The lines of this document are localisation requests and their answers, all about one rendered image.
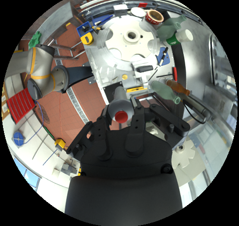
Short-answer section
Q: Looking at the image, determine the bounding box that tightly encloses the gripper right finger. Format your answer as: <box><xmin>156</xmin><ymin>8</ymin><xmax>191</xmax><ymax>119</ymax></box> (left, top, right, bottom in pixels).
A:
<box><xmin>124</xmin><ymin>96</ymin><xmax>191</xmax><ymax>158</ymax></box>

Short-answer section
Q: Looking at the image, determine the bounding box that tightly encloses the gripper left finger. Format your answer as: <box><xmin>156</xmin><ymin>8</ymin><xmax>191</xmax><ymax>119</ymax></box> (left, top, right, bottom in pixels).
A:
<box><xmin>66</xmin><ymin>104</ymin><xmax>115</xmax><ymax>162</ymax></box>

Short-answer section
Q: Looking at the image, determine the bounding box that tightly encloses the grey plunger with red cap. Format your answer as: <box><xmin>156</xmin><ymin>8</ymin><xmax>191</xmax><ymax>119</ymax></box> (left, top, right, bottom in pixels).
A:
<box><xmin>108</xmin><ymin>86</ymin><xmax>134</xmax><ymax>123</ymax></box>

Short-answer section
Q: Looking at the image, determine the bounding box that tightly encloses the large white starwheel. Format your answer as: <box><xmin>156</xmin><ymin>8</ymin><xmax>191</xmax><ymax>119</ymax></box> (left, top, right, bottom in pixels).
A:
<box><xmin>171</xmin><ymin>135</ymin><xmax>196</xmax><ymax>169</ymax></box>

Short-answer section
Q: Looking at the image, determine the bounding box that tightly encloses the cream stand plate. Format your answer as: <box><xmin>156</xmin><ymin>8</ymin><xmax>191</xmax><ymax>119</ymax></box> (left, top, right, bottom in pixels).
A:
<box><xmin>175</xmin><ymin>150</ymin><xmax>206</xmax><ymax>188</ymax></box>

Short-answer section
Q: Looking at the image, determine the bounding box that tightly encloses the silver labeller deck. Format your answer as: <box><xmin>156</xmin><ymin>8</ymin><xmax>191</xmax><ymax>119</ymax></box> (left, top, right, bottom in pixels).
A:
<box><xmin>82</xmin><ymin>14</ymin><xmax>187</xmax><ymax>107</ymax></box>

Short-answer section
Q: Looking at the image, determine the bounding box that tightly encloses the yellow spirit level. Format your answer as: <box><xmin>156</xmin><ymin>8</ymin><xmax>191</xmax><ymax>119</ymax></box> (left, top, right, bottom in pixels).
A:
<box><xmin>125</xmin><ymin>87</ymin><xmax>145</xmax><ymax>94</ymax></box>

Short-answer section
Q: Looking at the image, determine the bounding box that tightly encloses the long floor drain grate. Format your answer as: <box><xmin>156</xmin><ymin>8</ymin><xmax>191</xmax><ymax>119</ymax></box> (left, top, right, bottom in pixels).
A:
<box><xmin>66</xmin><ymin>87</ymin><xmax>91</xmax><ymax>124</ymax></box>

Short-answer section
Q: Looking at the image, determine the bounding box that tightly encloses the yellow box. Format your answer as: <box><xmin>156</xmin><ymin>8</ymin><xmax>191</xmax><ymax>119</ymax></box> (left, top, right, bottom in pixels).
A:
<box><xmin>54</xmin><ymin>138</ymin><xmax>66</xmax><ymax>151</ymax></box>

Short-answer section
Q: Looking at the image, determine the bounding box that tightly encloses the green glass bottle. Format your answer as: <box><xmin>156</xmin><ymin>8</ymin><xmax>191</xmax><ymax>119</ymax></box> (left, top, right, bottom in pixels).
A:
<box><xmin>156</xmin><ymin>15</ymin><xmax>188</xmax><ymax>42</ymax></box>
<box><xmin>150</xmin><ymin>80</ymin><xmax>181</xmax><ymax>105</ymax></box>

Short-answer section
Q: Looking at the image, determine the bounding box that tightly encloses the black hex key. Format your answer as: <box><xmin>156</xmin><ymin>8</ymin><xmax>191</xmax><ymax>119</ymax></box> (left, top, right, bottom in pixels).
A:
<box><xmin>148</xmin><ymin>66</ymin><xmax>158</xmax><ymax>81</ymax></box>

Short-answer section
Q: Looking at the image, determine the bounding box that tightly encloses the amber glass bottle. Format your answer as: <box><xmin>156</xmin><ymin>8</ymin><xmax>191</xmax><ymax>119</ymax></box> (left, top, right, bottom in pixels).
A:
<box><xmin>165</xmin><ymin>79</ymin><xmax>191</xmax><ymax>96</ymax></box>

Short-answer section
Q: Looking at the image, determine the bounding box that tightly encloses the round floor drain cover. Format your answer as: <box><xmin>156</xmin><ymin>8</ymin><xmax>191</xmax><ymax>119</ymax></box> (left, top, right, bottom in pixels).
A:
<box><xmin>36</xmin><ymin>106</ymin><xmax>51</xmax><ymax>122</ymax></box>

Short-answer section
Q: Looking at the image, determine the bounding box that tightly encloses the black marker pen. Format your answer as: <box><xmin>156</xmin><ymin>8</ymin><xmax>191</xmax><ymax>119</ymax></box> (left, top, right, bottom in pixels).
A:
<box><xmin>159</xmin><ymin>46</ymin><xmax>169</xmax><ymax>65</ymax></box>

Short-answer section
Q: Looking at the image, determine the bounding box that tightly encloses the window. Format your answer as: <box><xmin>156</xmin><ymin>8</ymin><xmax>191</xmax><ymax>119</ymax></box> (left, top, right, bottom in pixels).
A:
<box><xmin>13</xmin><ymin>157</ymin><xmax>41</xmax><ymax>192</ymax></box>

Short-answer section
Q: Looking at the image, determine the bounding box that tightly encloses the red crate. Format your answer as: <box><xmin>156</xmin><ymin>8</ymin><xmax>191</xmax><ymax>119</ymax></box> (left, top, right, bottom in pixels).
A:
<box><xmin>6</xmin><ymin>88</ymin><xmax>36</xmax><ymax>125</ymax></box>

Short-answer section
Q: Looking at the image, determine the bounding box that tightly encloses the large stainless machine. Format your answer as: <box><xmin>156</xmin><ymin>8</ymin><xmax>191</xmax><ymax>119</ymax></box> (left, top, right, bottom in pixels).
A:
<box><xmin>182</xmin><ymin>19</ymin><xmax>236</xmax><ymax>123</ymax></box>

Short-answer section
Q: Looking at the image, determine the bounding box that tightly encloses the yellow tape measure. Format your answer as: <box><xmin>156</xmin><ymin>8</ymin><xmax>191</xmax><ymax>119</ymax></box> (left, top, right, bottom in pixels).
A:
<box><xmin>80</xmin><ymin>32</ymin><xmax>94</xmax><ymax>46</ymax></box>

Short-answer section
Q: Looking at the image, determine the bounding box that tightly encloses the white bottle with green label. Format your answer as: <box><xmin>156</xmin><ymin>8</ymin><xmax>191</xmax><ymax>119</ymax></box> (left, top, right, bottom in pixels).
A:
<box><xmin>163</xmin><ymin>29</ymin><xmax>194</xmax><ymax>47</ymax></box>

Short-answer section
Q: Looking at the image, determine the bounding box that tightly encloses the cork notice board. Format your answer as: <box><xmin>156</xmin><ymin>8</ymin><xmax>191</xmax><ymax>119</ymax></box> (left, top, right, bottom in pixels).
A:
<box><xmin>1</xmin><ymin>83</ymin><xmax>10</xmax><ymax>117</ymax></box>

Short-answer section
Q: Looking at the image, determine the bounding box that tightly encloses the blue tray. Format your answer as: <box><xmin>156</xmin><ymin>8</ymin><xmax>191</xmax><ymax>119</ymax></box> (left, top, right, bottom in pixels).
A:
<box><xmin>76</xmin><ymin>20</ymin><xmax>94</xmax><ymax>37</ymax></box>

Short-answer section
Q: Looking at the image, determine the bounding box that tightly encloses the red tape roll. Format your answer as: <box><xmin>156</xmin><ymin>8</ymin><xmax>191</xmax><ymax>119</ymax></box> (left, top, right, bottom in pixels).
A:
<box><xmin>145</xmin><ymin>9</ymin><xmax>164</xmax><ymax>26</ymax></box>

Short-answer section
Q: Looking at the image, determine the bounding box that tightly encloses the green star knob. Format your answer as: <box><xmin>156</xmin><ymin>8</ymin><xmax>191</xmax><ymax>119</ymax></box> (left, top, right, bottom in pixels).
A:
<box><xmin>28</xmin><ymin>31</ymin><xmax>42</xmax><ymax>50</ymax></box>

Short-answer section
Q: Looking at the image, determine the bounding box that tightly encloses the white round tin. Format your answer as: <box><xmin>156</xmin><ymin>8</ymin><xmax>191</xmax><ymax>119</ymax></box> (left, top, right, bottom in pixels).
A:
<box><xmin>130</xmin><ymin>6</ymin><xmax>146</xmax><ymax>18</ymax></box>

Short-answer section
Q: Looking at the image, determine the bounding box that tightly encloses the grey box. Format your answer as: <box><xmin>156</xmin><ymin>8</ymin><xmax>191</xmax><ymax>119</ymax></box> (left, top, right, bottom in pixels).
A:
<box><xmin>113</xmin><ymin>4</ymin><xmax>128</xmax><ymax>12</ymax></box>

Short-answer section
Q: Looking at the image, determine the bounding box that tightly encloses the grey cabinet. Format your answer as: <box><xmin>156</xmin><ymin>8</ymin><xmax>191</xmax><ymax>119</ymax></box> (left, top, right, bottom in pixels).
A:
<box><xmin>39</xmin><ymin>0</ymin><xmax>74</xmax><ymax>45</ymax></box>

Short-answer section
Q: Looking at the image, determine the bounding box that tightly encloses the black pin handle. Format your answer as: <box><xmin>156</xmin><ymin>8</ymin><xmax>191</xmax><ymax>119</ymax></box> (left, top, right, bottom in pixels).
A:
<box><xmin>136</xmin><ymin>65</ymin><xmax>154</xmax><ymax>73</ymax></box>

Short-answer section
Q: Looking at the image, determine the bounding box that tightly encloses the blue cable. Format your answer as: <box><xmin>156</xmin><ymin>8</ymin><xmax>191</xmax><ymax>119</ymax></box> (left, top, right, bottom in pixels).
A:
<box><xmin>24</xmin><ymin>100</ymin><xmax>44</xmax><ymax>145</ymax></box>

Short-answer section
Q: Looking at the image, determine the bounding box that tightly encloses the grey cylinder with black cable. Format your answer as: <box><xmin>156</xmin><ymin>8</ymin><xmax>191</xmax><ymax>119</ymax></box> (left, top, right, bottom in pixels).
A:
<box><xmin>181</xmin><ymin>98</ymin><xmax>212</xmax><ymax>125</ymax></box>

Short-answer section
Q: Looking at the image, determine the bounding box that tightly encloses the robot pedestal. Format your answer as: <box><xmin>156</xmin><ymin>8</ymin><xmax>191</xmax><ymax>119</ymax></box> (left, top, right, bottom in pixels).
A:
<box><xmin>65</xmin><ymin>62</ymin><xmax>96</xmax><ymax>89</ymax></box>

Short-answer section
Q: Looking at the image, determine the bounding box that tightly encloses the red-handled hex key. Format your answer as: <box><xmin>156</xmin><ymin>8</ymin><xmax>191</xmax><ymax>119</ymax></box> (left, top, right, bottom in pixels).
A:
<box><xmin>156</xmin><ymin>66</ymin><xmax>178</xmax><ymax>82</ymax></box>

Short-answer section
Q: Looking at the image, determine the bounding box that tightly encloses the metal frame stand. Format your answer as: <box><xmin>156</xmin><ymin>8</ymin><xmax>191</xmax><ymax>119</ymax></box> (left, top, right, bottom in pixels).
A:
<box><xmin>48</xmin><ymin>39</ymin><xmax>86</xmax><ymax>60</ymax></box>

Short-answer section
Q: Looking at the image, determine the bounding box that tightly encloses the grey conveyor guide rail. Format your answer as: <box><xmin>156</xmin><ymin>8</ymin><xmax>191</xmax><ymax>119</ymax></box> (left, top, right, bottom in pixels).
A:
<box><xmin>78</xmin><ymin>0</ymin><xmax>205</xmax><ymax>25</ymax></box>

